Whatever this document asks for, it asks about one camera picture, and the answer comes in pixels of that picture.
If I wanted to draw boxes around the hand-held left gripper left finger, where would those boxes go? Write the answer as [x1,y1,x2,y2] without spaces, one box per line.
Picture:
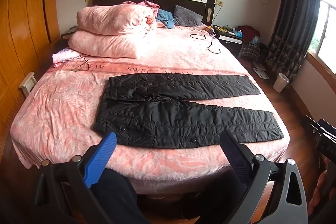
[34,132,117,224]

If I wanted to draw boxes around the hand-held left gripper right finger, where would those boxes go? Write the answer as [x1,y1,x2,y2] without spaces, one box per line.
[220,130,308,224]

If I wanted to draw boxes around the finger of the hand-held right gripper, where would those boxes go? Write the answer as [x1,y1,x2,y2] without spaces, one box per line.
[301,115,336,139]

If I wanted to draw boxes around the black quilted pants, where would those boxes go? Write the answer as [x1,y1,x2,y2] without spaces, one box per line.
[93,73,285,149]

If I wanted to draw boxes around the person's right hand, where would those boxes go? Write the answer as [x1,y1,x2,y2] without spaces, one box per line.
[308,173,332,217]

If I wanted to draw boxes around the person's left leg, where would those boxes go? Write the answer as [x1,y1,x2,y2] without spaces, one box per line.
[91,169,149,224]

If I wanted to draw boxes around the white trash bin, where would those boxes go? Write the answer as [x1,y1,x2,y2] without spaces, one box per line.
[273,72,290,92]

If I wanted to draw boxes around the bed with pink printed sheet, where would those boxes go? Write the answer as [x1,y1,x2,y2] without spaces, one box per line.
[10,23,290,195]

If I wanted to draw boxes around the white perforated plate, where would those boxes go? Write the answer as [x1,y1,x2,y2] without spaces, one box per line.
[252,61,271,80]

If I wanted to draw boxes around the plaid garment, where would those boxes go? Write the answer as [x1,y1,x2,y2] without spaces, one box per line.
[239,42,261,63]

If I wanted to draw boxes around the eyeglasses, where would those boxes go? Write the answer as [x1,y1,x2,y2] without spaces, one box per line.
[72,57,91,72]

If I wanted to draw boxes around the dark grey patterned curtain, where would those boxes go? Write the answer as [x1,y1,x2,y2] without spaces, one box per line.
[265,0,322,80]

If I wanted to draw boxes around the window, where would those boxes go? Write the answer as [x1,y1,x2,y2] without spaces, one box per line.
[307,0,336,62]

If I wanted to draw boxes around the small white stool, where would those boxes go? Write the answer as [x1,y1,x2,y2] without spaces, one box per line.
[19,72,37,97]

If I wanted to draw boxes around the folded white pink towel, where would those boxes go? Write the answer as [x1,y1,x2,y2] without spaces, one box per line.
[52,48,84,67]

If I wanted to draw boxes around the dark red garment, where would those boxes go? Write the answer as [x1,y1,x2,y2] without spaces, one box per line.
[238,25,260,39]

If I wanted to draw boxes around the folded pink duvet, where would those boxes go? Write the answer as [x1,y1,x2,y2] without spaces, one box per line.
[76,5,157,36]
[68,30,143,59]

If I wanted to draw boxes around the dark nightstand with white front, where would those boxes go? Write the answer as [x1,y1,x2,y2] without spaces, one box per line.
[213,25,244,50]
[60,26,79,41]

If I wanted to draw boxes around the grey pillow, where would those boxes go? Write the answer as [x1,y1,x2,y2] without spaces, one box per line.
[173,5,204,27]

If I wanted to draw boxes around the blue cloth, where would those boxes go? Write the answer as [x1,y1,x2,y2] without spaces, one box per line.
[155,9,175,29]

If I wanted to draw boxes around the crumpled pink garment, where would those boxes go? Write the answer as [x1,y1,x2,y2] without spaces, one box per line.
[122,0,160,13]

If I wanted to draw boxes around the wooden wardrobe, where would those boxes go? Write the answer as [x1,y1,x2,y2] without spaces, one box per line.
[0,0,62,135]

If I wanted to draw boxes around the dark wooden headboard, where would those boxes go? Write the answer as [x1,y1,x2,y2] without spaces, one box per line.
[92,0,216,26]

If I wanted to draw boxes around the black cable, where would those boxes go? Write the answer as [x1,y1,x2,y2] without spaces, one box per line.
[189,30,221,53]

